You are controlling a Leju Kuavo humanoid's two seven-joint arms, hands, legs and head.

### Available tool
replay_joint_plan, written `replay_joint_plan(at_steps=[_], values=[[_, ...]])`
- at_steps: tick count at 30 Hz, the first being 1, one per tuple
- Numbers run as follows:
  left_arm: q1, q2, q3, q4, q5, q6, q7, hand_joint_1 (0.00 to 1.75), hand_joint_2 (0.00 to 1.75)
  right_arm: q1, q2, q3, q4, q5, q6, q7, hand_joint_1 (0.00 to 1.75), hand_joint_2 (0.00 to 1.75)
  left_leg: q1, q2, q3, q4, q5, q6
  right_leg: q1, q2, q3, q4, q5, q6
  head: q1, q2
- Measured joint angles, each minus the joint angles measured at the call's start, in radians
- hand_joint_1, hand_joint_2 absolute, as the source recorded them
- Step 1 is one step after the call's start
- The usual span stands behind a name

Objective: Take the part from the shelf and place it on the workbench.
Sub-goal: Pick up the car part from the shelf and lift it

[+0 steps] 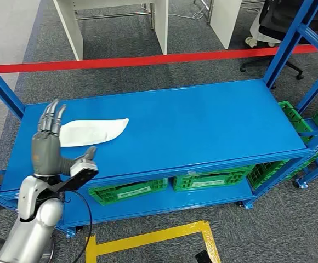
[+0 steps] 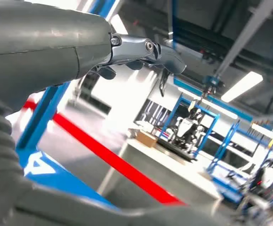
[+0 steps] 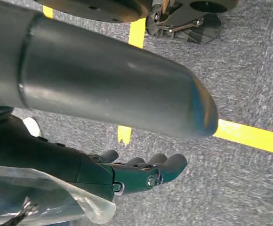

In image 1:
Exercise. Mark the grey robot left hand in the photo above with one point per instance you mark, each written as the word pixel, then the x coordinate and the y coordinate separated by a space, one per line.
pixel 45 152

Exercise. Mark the white curved plastic part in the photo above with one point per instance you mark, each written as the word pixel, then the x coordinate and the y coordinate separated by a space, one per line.
pixel 93 131

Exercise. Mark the long red barrier belt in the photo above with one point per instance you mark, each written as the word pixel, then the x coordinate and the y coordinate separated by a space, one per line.
pixel 148 60

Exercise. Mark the black robot foot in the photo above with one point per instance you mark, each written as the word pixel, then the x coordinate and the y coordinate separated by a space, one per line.
pixel 202 257

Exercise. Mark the person's leg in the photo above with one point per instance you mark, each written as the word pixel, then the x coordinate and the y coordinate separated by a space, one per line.
pixel 254 34

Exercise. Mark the black office chair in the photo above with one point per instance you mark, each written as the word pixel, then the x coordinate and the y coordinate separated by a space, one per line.
pixel 282 18

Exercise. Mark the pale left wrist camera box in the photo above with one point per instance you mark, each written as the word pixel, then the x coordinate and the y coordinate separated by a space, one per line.
pixel 83 170

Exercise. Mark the white desk with steel rail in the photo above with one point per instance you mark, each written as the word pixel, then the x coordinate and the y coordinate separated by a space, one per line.
pixel 226 21
pixel 162 25

